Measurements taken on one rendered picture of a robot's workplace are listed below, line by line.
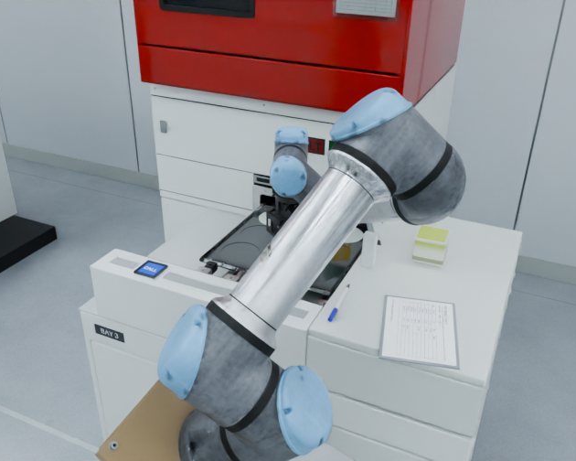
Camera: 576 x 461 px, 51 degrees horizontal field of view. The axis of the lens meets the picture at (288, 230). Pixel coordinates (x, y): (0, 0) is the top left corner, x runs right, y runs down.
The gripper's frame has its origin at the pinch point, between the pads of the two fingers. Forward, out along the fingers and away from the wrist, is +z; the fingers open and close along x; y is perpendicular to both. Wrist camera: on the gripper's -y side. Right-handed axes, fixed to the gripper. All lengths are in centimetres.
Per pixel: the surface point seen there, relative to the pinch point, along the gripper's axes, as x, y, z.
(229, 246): 6.6, 20.9, 1.6
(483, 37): -165, 83, -26
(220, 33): -8, 48, -48
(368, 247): -10.0, -14.9, -10.3
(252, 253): 3.2, 14.2, 1.6
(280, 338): 18.2, -21.0, -0.4
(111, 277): 40.2, 16.1, -3.1
